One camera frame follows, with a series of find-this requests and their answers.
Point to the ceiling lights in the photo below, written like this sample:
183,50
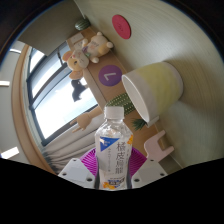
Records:
9,152

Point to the white wall socket plate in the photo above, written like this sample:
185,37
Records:
76,37

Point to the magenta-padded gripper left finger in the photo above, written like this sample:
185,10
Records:
77,171

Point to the grey-green partition panel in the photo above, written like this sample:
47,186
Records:
50,30

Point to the small round green cactus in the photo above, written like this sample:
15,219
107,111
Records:
82,24

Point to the white and yellow cup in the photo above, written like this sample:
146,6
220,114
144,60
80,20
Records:
156,86

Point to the tall green cactus ornament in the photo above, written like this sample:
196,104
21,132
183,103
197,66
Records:
121,100

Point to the grey curtain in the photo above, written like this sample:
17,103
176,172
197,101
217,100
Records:
70,146

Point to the small plant in white pot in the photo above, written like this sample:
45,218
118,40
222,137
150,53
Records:
138,124

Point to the flat round red coaster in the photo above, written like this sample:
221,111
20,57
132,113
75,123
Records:
121,26

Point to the black horse figurine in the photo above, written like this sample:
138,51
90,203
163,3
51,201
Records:
78,90

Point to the pale pink small stand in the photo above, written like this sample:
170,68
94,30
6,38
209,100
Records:
156,146

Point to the round purple number sign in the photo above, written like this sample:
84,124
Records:
110,75

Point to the cream plush mouse toy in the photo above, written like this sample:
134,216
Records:
90,50

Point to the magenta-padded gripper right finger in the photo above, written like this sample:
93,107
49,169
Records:
149,171

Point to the clear white-capped drink bottle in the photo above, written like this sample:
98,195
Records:
113,146

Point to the dark-framed window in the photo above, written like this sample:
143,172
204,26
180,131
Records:
56,100

